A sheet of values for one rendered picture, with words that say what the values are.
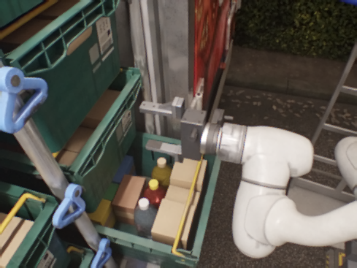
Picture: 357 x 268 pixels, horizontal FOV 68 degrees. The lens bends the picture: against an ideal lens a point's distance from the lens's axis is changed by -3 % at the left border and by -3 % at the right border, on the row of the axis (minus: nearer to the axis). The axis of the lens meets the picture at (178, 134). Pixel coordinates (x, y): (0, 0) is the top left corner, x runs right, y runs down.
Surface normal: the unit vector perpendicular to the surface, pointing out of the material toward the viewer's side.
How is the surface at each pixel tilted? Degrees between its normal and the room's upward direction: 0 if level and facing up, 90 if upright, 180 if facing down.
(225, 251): 0
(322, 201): 0
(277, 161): 47
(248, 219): 55
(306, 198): 0
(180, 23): 90
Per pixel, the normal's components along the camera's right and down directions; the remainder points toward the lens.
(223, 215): -0.03, -0.69
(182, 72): -0.27, 0.70
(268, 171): -0.26, -0.01
